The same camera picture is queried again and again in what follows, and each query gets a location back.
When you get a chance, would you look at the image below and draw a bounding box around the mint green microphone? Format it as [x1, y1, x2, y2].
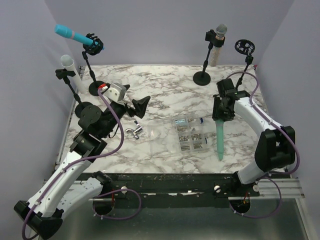
[215, 119, 224, 161]

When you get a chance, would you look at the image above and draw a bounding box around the black round base stand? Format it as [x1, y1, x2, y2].
[193, 29, 215, 86]

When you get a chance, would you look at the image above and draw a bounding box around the black tripod shock mount stand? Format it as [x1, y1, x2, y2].
[234, 38, 255, 92]

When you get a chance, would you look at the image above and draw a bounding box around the silver glitter microphone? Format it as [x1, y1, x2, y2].
[210, 24, 228, 67]

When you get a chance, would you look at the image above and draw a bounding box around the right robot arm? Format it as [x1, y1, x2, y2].
[212, 78, 296, 196]

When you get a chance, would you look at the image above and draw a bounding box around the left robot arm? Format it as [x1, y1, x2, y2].
[14, 83, 151, 240]

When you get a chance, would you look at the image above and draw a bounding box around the white microphone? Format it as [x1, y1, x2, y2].
[60, 54, 86, 94]

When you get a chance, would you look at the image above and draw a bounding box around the black clip stand left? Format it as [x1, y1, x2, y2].
[55, 68, 92, 118]

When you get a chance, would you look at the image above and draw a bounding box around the blue microphone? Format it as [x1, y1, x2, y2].
[54, 24, 99, 46]

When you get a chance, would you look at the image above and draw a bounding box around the chrome faucet tap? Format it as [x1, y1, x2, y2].
[125, 120, 143, 140]

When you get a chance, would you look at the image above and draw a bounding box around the clear screw organizer box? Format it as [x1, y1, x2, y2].
[147, 114, 208, 157]

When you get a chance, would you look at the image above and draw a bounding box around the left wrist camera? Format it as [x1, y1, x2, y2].
[104, 83, 127, 103]

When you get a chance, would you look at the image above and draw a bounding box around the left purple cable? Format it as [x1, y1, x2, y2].
[21, 84, 143, 240]

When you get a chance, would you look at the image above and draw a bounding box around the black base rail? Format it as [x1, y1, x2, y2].
[74, 171, 263, 210]

